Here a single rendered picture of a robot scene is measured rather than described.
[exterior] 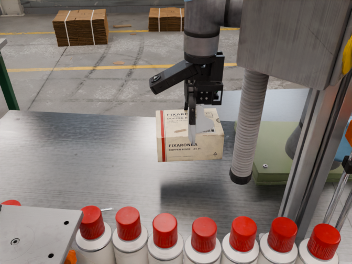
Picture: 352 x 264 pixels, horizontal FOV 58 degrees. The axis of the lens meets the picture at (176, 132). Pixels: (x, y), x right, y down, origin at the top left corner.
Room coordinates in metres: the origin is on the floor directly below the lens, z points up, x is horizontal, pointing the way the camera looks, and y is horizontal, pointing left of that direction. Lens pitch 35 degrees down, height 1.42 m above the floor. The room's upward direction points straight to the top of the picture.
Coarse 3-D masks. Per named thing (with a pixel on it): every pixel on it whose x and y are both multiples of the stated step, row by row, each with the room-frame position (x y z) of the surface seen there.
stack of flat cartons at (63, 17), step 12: (60, 12) 4.39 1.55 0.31; (72, 12) 4.40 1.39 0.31; (84, 12) 4.40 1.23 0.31; (96, 12) 4.40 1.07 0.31; (60, 24) 3.96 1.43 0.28; (72, 24) 3.98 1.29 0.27; (84, 24) 4.00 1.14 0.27; (96, 24) 4.02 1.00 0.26; (60, 36) 3.96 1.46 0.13; (72, 36) 3.98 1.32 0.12; (84, 36) 4.00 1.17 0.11; (96, 36) 4.03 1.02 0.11
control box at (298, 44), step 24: (264, 0) 0.30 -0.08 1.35; (288, 0) 0.28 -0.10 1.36; (312, 0) 0.27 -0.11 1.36; (336, 0) 0.26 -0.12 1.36; (240, 24) 0.31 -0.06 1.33; (264, 24) 0.30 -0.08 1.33; (288, 24) 0.28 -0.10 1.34; (312, 24) 0.27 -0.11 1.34; (336, 24) 0.26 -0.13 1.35; (240, 48) 0.31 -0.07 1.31; (264, 48) 0.29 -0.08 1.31; (288, 48) 0.28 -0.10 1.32; (312, 48) 0.26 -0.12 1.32; (336, 48) 0.25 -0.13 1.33; (264, 72) 0.29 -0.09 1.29; (288, 72) 0.27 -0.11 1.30; (312, 72) 0.26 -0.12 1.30; (336, 72) 0.25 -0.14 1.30
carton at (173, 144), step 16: (160, 112) 0.71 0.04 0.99; (176, 112) 0.71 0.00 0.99; (208, 112) 0.70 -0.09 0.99; (160, 128) 0.63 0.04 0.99; (176, 128) 0.63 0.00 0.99; (160, 144) 0.59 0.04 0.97; (176, 144) 0.60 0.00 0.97; (208, 144) 0.60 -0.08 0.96; (160, 160) 0.59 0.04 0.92; (176, 160) 0.60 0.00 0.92
